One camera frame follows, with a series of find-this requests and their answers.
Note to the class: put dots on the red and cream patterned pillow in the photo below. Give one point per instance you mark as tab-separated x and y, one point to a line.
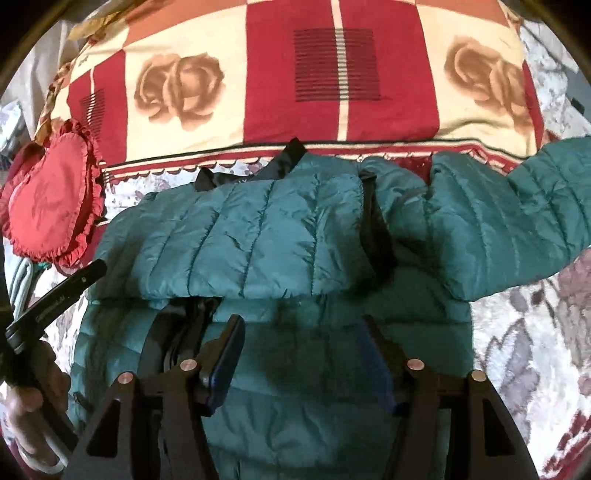
277	92

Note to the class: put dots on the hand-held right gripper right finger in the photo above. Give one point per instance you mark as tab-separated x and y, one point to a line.
379	369

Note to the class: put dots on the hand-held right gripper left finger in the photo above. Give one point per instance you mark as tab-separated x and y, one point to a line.
225	364

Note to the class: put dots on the red heart-shaped frilled pillow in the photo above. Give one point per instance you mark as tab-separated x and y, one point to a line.
46	198

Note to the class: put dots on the light grey-blue sweatshirt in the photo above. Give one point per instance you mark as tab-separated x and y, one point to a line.
23	286

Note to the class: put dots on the white cloth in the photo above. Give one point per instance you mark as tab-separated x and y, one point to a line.
41	74

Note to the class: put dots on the person's left hand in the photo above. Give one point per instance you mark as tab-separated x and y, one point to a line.
51	378

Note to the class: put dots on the green quilted puffer jacket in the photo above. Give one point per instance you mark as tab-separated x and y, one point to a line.
300	240

